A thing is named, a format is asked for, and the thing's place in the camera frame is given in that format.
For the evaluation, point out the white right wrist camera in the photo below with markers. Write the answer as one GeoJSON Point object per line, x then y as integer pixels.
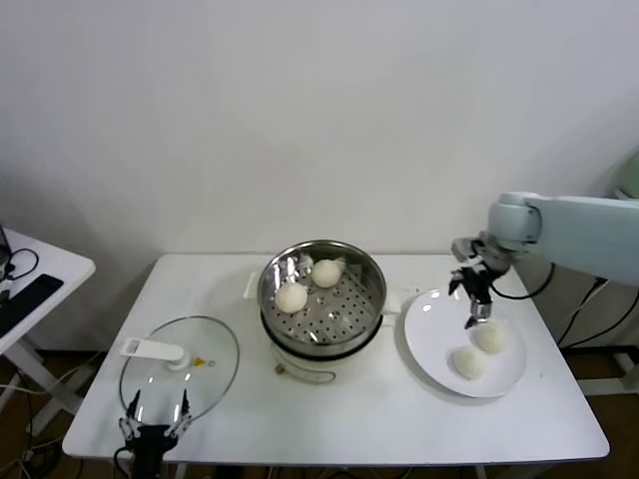
{"type": "Point", "coordinates": [463, 248]}

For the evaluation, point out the pale green appliance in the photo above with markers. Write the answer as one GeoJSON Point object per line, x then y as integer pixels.
{"type": "Point", "coordinates": [631, 174]}

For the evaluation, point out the white round plate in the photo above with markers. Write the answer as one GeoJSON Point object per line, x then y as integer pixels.
{"type": "Point", "coordinates": [434, 339]}

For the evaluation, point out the white electric cooking pot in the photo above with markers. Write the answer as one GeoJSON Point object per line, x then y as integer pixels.
{"type": "Point", "coordinates": [304, 371]}

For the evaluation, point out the perforated steel steamer basket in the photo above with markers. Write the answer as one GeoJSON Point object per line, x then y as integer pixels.
{"type": "Point", "coordinates": [359, 279]}

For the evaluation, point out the white steamed baozi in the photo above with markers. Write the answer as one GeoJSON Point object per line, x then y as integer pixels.
{"type": "Point", "coordinates": [492, 338]}
{"type": "Point", "coordinates": [326, 273]}
{"type": "Point", "coordinates": [292, 298]}
{"type": "Point", "coordinates": [469, 362]}

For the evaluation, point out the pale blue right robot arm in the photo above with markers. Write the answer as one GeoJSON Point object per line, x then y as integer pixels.
{"type": "Point", "coordinates": [579, 229]}

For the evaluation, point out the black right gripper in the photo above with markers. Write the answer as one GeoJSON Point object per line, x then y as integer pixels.
{"type": "Point", "coordinates": [474, 284]}

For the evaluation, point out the black keyboard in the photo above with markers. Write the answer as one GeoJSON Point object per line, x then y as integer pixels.
{"type": "Point", "coordinates": [30, 299]}

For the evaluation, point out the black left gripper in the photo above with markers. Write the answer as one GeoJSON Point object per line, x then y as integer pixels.
{"type": "Point", "coordinates": [148, 444]}

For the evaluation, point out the white side desk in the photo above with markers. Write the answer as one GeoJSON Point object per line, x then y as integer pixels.
{"type": "Point", "coordinates": [55, 254]}

